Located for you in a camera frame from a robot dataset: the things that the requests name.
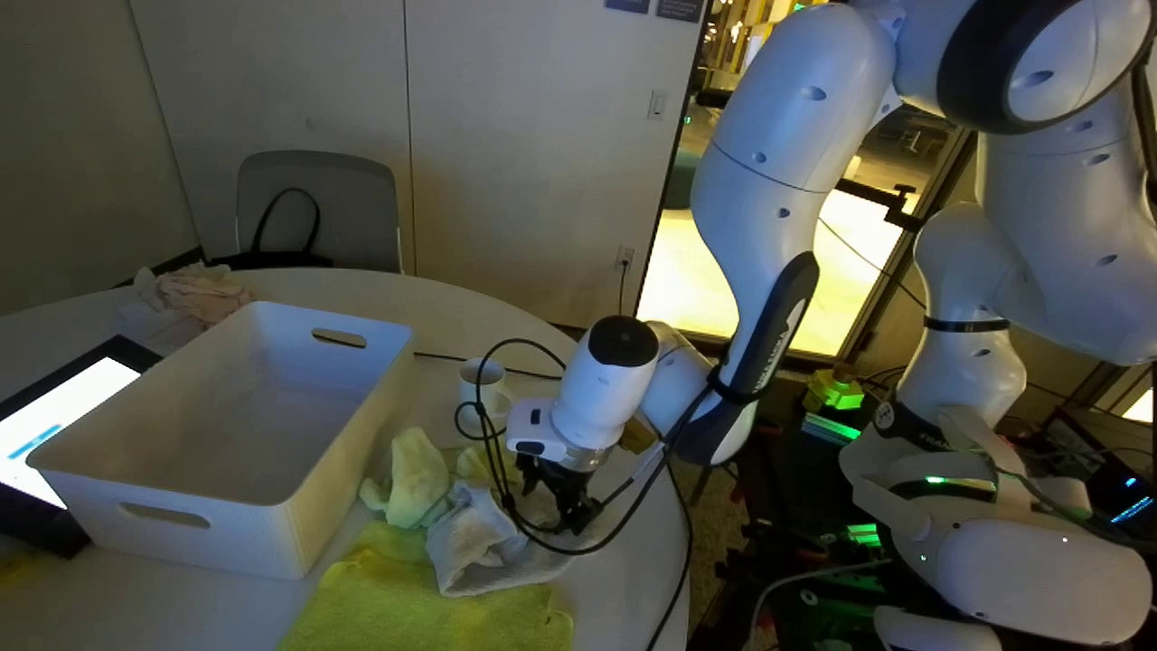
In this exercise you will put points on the tablet device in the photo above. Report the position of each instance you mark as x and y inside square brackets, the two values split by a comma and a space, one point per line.
[58, 419]

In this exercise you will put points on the wall poster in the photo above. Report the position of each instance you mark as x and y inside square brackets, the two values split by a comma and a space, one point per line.
[628, 6]
[681, 10]

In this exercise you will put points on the small pale yellow cloth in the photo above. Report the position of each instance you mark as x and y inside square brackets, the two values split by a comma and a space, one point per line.
[416, 471]

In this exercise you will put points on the white plastic box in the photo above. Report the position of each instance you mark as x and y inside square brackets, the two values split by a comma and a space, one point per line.
[240, 536]

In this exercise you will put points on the grey chair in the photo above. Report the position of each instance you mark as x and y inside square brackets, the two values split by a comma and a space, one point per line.
[363, 202]

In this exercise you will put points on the black equipment cart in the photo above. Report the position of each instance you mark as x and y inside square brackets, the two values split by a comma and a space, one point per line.
[771, 518]

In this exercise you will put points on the pink crumpled cloth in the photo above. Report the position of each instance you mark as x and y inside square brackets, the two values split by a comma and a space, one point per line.
[201, 294]

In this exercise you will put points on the yellow-green microfiber towel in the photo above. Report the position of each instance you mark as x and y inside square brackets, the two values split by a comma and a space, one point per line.
[399, 617]

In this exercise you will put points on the white cloth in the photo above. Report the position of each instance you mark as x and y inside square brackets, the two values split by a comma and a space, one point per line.
[481, 547]

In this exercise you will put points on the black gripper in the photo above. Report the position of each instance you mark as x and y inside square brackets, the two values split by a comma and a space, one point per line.
[554, 465]

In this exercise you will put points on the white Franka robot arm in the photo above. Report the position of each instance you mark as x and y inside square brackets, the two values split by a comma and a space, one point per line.
[771, 182]

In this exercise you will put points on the black camera stand clamp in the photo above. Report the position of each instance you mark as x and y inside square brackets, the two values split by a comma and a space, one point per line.
[904, 202]

